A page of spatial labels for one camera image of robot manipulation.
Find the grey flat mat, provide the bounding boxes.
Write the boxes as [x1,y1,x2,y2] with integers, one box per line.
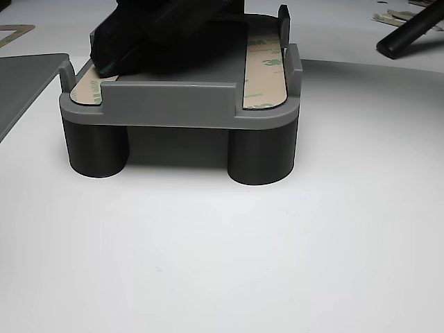
[0,53,71,144]

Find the tan frame-shaped liner piece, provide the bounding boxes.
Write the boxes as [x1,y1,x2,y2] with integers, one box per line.
[0,23,36,49]

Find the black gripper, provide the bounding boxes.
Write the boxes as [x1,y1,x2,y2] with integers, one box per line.
[89,0,248,78]

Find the tan 3M tape liner strip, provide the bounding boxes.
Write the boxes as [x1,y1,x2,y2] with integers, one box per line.
[69,64,121,107]
[241,34,288,110]

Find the dark grey upright tab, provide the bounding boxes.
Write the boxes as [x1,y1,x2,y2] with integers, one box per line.
[278,3,292,49]

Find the grey fixture block, dark legs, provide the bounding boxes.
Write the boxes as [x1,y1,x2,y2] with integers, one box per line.
[58,13,303,187]

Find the black cylindrical rod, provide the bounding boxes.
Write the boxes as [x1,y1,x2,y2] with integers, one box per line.
[376,5,444,60]

